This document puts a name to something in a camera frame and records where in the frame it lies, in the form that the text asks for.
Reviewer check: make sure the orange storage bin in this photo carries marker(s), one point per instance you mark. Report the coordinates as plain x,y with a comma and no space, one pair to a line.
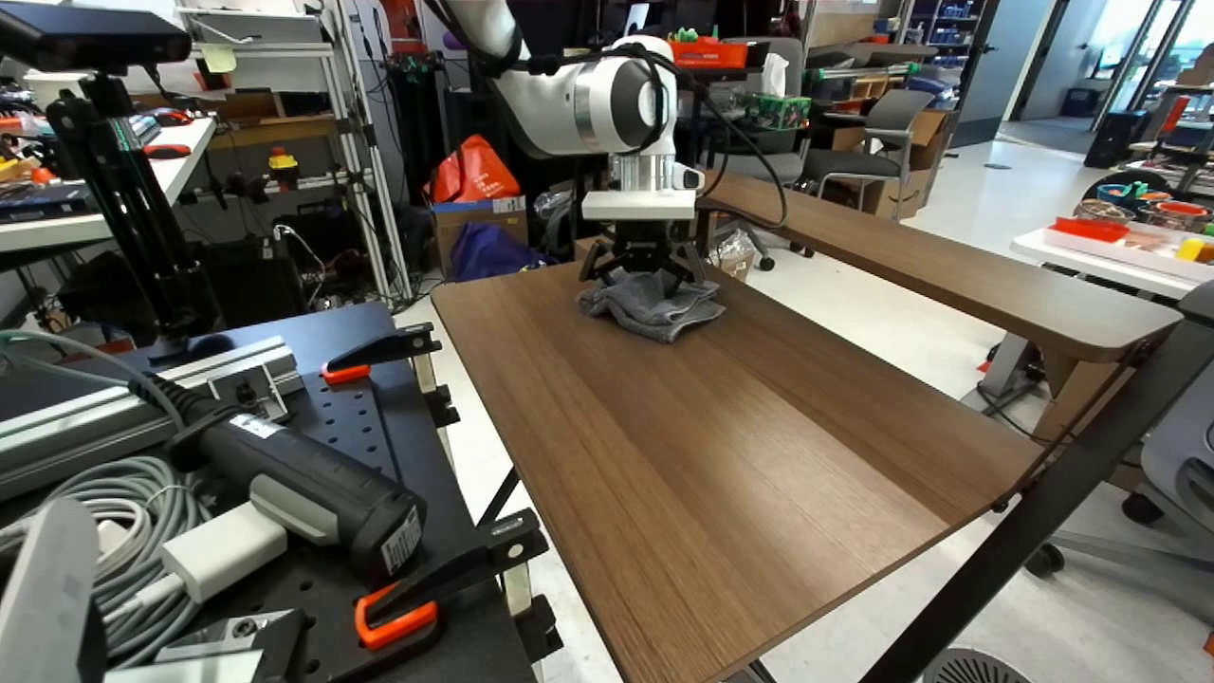
706,53

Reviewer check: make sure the black camera tripod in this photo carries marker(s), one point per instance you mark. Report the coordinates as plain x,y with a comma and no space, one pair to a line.
134,213

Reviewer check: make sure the red plastic tray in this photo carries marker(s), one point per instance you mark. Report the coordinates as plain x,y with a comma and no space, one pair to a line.
1091,229

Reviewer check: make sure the white metal shelving rack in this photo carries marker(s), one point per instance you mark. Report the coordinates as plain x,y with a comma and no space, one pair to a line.
347,137

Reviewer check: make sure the grey chair by boxes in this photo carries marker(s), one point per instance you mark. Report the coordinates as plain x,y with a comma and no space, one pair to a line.
872,144

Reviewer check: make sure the white workbench with tools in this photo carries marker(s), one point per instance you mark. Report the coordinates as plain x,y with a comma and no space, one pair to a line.
78,201

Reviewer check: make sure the black shelf support leg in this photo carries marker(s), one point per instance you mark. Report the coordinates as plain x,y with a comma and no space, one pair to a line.
1048,495

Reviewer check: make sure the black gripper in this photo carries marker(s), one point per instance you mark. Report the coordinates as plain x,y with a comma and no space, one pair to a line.
647,245

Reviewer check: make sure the white power adapter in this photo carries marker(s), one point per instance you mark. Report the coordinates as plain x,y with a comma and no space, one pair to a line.
223,552

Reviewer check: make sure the aluminium rail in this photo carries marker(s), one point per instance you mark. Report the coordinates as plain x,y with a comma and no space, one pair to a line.
116,410

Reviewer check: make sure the grey towel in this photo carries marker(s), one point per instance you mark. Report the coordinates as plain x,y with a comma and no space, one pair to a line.
651,310

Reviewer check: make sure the grey plastic cover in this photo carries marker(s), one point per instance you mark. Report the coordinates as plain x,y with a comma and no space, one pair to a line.
43,593

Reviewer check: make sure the tall cardboard box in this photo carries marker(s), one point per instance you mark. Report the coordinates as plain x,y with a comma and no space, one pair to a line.
932,158

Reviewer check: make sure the black trash can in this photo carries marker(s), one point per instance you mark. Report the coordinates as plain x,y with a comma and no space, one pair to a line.
1107,137

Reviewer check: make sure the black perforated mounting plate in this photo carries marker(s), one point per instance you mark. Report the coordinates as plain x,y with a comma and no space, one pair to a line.
381,442

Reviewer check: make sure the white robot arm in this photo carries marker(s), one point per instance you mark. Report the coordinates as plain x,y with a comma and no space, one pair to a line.
593,109

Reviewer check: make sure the black stereo camera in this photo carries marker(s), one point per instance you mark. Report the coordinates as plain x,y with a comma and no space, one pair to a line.
87,37

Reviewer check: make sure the grey office chair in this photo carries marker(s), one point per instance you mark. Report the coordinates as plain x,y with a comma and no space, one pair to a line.
1179,442

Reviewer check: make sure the orange bag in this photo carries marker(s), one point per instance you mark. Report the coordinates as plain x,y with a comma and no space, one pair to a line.
474,175

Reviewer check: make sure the blue bag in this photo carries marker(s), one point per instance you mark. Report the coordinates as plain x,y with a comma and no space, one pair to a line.
494,253

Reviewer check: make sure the black handheld device with label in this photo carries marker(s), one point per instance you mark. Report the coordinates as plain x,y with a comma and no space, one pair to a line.
316,488

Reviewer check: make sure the white table with colourful parts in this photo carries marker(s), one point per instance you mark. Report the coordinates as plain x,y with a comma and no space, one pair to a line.
1125,259

